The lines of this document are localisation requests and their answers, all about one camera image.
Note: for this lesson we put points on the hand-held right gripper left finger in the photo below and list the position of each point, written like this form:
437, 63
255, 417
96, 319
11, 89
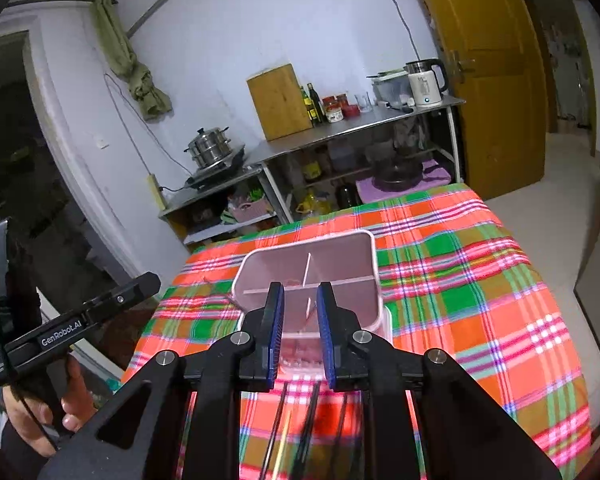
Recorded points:
278, 330

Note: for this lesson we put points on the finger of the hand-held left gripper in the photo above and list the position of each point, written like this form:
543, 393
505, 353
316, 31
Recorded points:
125, 296

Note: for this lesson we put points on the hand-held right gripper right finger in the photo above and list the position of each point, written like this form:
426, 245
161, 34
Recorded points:
326, 330

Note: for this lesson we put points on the pink utensil holder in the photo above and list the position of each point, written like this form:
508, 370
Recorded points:
330, 260

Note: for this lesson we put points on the black chopstick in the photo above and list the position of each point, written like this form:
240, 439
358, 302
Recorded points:
310, 425
341, 425
276, 420

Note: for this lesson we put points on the person's left hand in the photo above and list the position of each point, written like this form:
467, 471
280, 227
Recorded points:
77, 410

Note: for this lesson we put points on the yellowish power strip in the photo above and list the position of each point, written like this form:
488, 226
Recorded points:
155, 192

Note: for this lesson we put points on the pink basket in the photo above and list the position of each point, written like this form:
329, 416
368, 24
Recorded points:
252, 211

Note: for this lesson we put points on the yellow oil bottle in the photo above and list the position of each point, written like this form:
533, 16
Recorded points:
314, 205

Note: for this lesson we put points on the low steel shelf table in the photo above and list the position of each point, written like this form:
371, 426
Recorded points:
207, 199

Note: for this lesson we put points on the dark jar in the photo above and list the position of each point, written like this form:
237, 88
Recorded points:
348, 196

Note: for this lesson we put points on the plaid tablecloth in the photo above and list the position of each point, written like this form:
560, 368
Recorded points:
455, 285

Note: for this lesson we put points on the black induction cooker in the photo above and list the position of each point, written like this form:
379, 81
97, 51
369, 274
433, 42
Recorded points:
215, 174

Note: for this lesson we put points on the yellow label bottle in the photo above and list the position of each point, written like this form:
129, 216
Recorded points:
311, 171

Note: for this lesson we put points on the steel steamer pot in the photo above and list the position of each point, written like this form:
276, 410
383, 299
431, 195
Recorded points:
209, 150

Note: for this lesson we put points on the black wok with lid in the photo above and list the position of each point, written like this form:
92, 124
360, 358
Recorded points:
397, 175

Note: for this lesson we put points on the clear plastic container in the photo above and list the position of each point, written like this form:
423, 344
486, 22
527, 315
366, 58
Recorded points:
341, 157

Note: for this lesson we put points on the purple mat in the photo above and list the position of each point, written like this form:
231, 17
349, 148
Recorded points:
437, 172

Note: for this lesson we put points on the long steel shelf table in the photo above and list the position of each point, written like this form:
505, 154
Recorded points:
340, 127

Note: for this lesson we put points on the plastic bags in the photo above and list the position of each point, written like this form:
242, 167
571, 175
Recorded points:
407, 135

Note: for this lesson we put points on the green hanging cloth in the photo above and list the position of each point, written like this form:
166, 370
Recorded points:
140, 85

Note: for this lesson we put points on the red lidded jar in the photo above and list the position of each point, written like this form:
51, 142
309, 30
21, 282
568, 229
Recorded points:
333, 111

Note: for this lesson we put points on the red container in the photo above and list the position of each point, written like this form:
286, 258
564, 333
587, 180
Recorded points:
351, 110

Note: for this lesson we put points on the green glass bottle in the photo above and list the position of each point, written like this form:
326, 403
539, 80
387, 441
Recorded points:
306, 107

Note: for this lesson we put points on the dark oil bottle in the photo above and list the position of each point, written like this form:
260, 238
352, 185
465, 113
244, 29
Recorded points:
315, 105

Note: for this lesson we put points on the wooden cutting board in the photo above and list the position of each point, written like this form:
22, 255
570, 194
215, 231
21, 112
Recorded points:
280, 102

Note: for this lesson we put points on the glass cups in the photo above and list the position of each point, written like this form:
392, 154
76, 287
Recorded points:
364, 103

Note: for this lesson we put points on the grey storage box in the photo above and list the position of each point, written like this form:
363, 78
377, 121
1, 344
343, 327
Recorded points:
390, 89

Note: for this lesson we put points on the white electric kettle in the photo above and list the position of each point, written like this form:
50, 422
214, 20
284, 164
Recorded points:
422, 90

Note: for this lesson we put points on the yellow wooden door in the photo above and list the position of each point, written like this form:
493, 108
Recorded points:
490, 110

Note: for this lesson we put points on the white wall socket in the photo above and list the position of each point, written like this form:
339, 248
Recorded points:
100, 141

